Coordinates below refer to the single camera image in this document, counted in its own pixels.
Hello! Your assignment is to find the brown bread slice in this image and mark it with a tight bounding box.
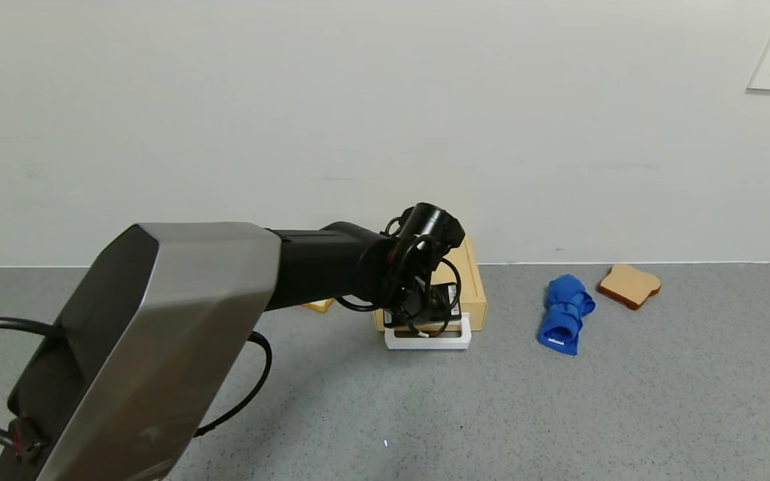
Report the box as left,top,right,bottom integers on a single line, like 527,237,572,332
598,263,662,311

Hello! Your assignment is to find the yellow drawer cabinet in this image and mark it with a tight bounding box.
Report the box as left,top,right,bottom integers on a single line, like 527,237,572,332
374,235,488,333

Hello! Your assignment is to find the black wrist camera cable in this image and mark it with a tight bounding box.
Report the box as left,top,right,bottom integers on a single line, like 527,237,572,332
335,217,463,335

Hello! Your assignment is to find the blue rolled cloth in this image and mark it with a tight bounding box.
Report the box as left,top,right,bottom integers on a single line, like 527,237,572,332
537,274,596,356

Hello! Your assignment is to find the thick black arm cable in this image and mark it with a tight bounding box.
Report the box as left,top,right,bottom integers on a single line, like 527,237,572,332
0,317,273,450

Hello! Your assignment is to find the yellow drawer with white handle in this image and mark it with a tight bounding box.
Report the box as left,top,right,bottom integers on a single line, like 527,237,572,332
385,313,472,351

